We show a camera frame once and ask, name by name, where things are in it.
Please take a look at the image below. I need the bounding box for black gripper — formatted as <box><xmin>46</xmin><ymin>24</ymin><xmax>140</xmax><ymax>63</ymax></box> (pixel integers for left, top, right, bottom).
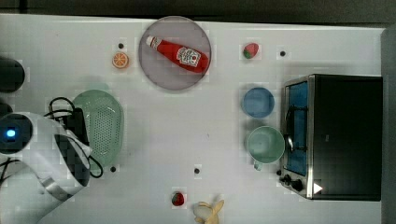
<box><xmin>64</xmin><ymin>107</ymin><xmax>90</xmax><ymax>146</ymax></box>

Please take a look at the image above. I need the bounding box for green plastic strainer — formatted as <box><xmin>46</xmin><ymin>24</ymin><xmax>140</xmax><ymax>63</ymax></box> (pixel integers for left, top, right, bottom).
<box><xmin>73</xmin><ymin>90</ymin><xmax>124</xmax><ymax>167</ymax></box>

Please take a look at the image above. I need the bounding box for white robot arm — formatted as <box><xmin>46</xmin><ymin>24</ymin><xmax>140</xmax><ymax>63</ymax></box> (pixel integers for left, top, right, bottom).
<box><xmin>1</xmin><ymin>112</ymin><xmax>92</xmax><ymax>224</ymax></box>

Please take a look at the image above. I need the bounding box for small black round object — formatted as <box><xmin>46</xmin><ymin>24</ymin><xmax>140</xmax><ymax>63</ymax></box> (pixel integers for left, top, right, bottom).
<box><xmin>0</xmin><ymin>103</ymin><xmax>13</xmax><ymax>117</ymax></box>

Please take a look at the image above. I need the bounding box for orange slice toy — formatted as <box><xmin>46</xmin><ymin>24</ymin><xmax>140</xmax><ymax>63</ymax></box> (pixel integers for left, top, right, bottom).
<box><xmin>112</xmin><ymin>51</ymin><xmax>130</xmax><ymax>69</ymax></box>

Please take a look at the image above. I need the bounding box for strawberry toy near banana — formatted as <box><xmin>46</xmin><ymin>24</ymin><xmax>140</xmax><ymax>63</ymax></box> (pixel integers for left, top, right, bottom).
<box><xmin>172</xmin><ymin>192</ymin><xmax>185</xmax><ymax>206</ymax></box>

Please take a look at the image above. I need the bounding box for red ketchup bottle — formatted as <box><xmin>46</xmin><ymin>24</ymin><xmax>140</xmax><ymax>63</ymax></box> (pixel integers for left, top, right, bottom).
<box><xmin>146</xmin><ymin>35</ymin><xmax>209</xmax><ymax>74</ymax></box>

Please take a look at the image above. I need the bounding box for grey round plate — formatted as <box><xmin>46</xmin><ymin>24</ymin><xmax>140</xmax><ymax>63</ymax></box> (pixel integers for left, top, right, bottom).
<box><xmin>138</xmin><ymin>16</ymin><xmax>212</xmax><ymax>91</ymax></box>

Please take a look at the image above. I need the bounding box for banana peel toy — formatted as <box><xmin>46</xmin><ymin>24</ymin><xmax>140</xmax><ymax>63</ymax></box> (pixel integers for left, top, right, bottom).
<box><xmin>193</xmin><ymin>200</ymin><xmax>224</xmax><ymax>224</ymax></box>

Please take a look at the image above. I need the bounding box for blue bowl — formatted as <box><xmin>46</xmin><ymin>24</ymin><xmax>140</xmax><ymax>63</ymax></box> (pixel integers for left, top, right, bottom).
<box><xmin>241</xmin><ymin>87</ymin><xmax>275</xmax><ymax>119</ymax></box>

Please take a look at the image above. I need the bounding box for strawberry toy near plate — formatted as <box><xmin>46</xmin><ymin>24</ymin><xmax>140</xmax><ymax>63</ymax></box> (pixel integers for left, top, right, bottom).
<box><xmin>243</xmin><ymin>43</ymin><xmax>260</xmax><ymax>59</ymax></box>

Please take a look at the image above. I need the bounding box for green mug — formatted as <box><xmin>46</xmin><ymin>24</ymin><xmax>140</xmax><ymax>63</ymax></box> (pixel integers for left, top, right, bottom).
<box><xmin>245</xmin><ymin>126</ymin><xmax>285</xmax><ymax>171</ymax></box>

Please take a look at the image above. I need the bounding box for black toaster oven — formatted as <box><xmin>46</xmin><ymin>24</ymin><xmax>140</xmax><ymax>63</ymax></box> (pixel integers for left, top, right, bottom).
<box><xmin>276</xmin><ymin>74</ymin><xmax>383</xmax><ymax>202</ymax></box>

